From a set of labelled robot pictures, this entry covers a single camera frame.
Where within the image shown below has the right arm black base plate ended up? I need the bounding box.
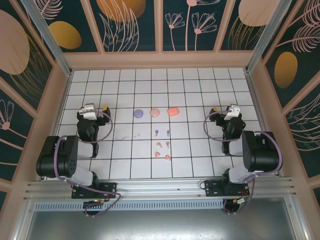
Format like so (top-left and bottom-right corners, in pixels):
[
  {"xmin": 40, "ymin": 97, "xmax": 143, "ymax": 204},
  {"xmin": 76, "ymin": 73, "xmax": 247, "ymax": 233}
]
[{"xmin": 204, "ymin": 180, "xmax": 251, "ymax": 199}]

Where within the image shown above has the aluminium mounting rail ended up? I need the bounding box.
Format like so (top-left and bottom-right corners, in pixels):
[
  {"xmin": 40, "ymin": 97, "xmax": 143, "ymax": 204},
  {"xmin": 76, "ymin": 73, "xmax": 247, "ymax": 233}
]
[{"xmin": 23, "ymin": 176, "xmax": 300, "ymax": 201}]

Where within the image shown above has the aluminium side rail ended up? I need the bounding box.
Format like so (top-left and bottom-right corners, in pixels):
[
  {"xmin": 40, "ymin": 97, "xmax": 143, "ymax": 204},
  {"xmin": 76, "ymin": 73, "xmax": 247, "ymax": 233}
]
[{"xmin": 246, "ymin": 72, "xmax": 285, "ymax": 178}]

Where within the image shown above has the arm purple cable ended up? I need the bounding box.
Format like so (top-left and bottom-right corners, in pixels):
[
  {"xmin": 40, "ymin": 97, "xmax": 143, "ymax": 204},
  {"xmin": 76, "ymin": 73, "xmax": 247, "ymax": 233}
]
[
  {"xmin": 55, "ymin": 110, "xmax": 121, "ymax": 219},
  {"xmin": 203, "ymin": 111, "xmax": 283, "ymax": 215}
]

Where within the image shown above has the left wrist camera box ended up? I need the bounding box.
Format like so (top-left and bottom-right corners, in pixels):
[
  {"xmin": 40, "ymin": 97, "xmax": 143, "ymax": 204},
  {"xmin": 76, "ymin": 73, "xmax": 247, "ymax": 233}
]
[{"xmin": 78, "ymin": 103, "xmax": 97, "ymax": 120}]

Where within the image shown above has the aluminium corner post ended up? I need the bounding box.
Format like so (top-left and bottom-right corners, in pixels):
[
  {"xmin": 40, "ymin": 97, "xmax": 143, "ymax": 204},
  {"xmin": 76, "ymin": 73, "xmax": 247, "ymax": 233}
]
[
  {"xmin": 21, "ymin": 0, "xmax": 74, "ymax": 77},
  {"xmin": 244, "ymin": 0, "xmax": 294, "ymax": 75}
]

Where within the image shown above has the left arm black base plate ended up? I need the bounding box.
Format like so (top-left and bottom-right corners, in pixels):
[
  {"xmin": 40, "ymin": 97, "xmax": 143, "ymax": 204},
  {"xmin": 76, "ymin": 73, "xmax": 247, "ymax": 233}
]
[{"xmin": 71, "ymin": 182, "xmax": 118, "ymax": 200}]

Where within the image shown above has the grey slotted cable duct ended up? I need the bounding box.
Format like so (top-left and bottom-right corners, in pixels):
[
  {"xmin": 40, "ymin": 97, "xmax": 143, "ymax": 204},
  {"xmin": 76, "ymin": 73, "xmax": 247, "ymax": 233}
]
[{"xmin": 32, "ymin": 201, "xmax": 226, "ymax": 212}]

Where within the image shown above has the aluminium frame bar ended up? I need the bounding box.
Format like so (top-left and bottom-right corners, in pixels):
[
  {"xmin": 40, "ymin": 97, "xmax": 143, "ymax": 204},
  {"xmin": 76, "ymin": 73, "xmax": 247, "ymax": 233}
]
[
  {"xmin": 13, "ymin": 199, "xmax": 36, "ymax": 240},
  {"xmin": 284, "ymin": 192, "xmax": 310, "ymax": 240}
]

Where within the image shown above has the grey metal sheet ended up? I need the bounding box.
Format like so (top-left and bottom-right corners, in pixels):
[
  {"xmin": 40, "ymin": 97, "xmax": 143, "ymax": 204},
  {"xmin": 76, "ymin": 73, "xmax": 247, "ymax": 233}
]
[{"xmin": 24, "ymin": 209, "xmax": 301, "ymax": 240}]

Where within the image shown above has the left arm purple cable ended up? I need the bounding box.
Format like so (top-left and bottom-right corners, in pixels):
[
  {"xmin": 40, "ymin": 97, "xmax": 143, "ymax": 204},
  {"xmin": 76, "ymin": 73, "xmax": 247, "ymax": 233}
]
[{"xmin": 55, "ymin": 110, "xmax": 121, "ymax": 219}]

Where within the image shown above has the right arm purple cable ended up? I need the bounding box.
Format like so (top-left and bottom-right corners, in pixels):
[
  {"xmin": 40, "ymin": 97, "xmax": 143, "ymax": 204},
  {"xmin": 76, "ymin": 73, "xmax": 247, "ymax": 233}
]
[{"xmin": 203, "ymin": 111, "xmax": 283, "ymax": 215}]

